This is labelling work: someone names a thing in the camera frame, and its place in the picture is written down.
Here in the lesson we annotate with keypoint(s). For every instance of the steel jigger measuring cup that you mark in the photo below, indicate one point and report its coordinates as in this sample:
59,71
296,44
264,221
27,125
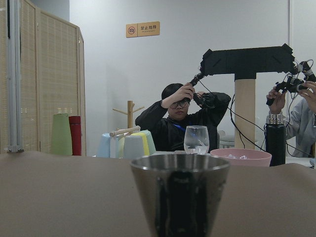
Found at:
180,193

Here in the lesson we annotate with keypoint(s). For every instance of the yellow cup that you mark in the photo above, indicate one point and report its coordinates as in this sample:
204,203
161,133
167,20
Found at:
143,136

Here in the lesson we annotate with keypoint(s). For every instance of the grey cup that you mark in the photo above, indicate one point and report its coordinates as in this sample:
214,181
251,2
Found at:
133,147

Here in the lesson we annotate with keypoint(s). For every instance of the light blue cup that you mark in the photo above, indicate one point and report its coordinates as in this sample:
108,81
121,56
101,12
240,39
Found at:
107,146

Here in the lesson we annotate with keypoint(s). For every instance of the person in black jacket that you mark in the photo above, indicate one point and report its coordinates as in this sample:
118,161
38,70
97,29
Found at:
168,118

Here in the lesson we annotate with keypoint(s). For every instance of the clear wine glass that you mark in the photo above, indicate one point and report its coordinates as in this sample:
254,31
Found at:
196,140

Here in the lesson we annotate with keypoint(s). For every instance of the pink bowl of ice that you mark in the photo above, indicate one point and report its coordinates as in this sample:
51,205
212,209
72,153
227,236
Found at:
243,157

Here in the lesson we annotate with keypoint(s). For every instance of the black thermos bottle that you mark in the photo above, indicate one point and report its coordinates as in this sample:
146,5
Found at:
275,134

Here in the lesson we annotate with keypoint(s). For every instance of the bamboo folding screen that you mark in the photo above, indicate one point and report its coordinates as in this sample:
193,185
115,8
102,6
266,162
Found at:
52,75

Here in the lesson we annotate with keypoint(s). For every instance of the person in grey jacket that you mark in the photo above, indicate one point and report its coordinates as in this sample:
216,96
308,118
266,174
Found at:
301,122

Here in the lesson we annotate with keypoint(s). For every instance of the no photography wall sign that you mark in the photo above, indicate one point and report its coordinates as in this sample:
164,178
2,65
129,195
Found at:
144,29

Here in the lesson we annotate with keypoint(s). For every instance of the aluminium frame post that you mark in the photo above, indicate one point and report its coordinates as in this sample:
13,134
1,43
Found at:
15,141

